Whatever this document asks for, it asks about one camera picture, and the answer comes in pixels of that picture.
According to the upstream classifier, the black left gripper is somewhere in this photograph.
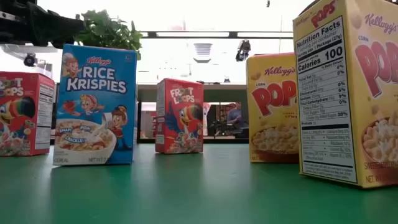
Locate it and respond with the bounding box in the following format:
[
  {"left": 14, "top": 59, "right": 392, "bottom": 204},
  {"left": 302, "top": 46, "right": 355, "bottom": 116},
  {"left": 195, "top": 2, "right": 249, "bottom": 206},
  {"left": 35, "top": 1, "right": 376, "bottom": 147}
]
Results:
[{"left": 0, "top": 0, "right": 85, "bottom": 50}]

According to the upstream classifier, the red Froot Loops cereal box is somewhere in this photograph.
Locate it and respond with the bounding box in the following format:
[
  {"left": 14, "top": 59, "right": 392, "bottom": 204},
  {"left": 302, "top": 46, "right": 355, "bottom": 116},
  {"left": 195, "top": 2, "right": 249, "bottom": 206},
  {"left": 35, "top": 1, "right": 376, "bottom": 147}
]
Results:
[
  {"left": 0, "top": 71, "right": 56, "bottom": 157},
  {"left": 155, "top": 77, "right": 205, "bottom": 155}
]

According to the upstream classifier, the yellow Corn Pops cereal box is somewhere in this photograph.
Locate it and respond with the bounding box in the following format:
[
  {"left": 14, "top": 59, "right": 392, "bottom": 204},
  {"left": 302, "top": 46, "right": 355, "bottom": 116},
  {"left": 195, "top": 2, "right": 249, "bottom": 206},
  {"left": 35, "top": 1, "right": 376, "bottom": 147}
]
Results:
[
  {"left": 292, "top": 0, "right": 398, "bottom": 189},
  {"left": 246, "top": 52, "right": 300, "bottom": 164}
]

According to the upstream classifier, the green plant in black pot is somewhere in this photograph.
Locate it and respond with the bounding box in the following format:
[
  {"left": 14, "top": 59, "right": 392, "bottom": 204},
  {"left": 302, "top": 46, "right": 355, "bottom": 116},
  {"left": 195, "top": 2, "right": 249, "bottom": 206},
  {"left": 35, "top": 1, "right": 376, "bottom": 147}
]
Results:
[{"left": 74, "top": 9, "right": 144, "bottom": 60}]

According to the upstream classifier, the white ceiling vent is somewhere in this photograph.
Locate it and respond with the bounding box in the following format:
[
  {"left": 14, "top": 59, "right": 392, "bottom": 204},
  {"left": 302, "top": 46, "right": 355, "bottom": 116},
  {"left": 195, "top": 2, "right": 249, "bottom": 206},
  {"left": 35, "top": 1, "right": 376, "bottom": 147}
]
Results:
[{"left": 192, "top": 42, "right": 213, "bottom": 63}]

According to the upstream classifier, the orange and black patterned cloth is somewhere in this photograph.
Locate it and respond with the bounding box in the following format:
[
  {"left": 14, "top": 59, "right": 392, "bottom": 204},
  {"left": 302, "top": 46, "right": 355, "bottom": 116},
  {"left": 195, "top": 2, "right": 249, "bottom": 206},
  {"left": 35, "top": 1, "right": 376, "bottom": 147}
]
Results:
[{"left": 217, "top": 104, "right": 233, "bottom": 124}]

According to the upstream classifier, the person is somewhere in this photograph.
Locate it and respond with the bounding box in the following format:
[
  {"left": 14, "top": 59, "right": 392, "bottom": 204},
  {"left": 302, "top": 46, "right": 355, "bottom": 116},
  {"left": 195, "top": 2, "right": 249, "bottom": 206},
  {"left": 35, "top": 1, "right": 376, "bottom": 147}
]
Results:
[{"left": 226, "top": 102, "right": 247, "bottom": 125}]

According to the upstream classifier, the black round ceiling camera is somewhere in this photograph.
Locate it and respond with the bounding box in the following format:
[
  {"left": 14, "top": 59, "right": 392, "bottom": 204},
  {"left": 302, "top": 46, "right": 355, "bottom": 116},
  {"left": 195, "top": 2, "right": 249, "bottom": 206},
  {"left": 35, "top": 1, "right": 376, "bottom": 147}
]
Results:
[{"left": 23, "top": 52, "right": 38, "bottom": 68}]

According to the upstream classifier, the black overhead light rail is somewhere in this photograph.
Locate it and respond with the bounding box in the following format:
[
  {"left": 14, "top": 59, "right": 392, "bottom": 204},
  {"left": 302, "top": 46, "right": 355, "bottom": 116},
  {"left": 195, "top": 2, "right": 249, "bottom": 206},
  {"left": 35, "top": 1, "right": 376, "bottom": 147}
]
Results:
[{"left": 139, "top": 30, "right": 294, "bottom": 39}]

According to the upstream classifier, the black hanging camera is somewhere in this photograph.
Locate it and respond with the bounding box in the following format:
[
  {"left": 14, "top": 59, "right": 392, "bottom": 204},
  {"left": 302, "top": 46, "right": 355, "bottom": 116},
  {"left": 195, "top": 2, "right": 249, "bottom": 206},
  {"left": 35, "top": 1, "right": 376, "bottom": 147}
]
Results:
[{"left": 235, "top": 39, "right": 252, "bottom": 62}]

